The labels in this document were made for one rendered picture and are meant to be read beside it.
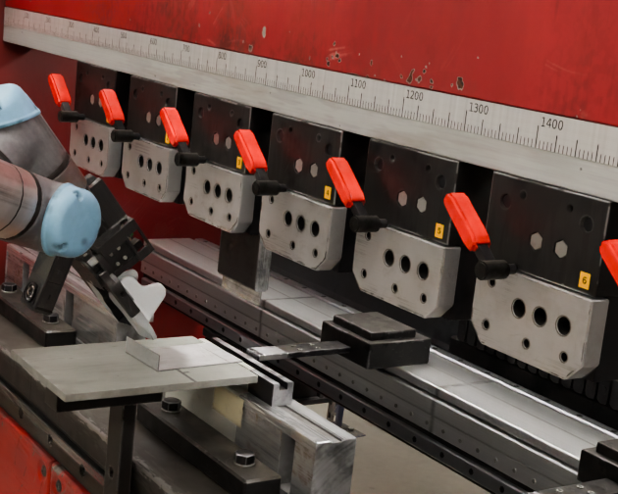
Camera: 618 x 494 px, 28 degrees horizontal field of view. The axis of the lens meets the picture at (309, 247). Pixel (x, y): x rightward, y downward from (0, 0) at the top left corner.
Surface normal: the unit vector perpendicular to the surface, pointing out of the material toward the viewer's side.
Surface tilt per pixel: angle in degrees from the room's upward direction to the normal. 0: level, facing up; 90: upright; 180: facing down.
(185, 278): 90
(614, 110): 90
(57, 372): 0
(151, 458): 0
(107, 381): 0
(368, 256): 90
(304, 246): 90
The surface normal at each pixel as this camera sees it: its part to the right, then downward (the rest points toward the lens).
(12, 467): -0.83, 0.03
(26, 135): 0.65, 0.01
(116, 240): 0.58, 0.23
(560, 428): 0.11, -0.97
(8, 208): 0.75, 0.40
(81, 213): 0.83, 0.20
